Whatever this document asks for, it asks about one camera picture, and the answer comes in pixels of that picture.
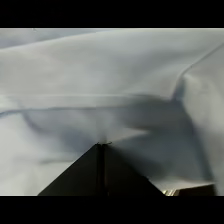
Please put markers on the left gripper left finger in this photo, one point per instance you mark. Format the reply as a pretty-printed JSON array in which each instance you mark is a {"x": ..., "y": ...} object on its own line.
[{"x": 80, "y": 176}]

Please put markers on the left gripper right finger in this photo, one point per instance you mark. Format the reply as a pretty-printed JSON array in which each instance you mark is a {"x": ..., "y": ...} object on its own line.
[{"x": 126, "y": 176}]

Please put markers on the light blue shirt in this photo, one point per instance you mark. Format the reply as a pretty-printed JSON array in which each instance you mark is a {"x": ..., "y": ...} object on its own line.
[{"x": 110, "y": 76}]

